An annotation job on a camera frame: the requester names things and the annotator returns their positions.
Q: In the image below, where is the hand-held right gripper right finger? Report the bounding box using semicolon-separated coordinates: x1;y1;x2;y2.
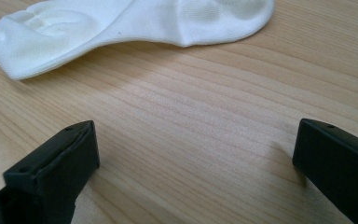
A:
292;118;358;224

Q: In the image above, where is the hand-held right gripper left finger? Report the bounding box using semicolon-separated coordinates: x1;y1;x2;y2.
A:
0;119;101;224

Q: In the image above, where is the white sock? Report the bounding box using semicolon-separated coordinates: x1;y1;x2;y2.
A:
0;0;276;81

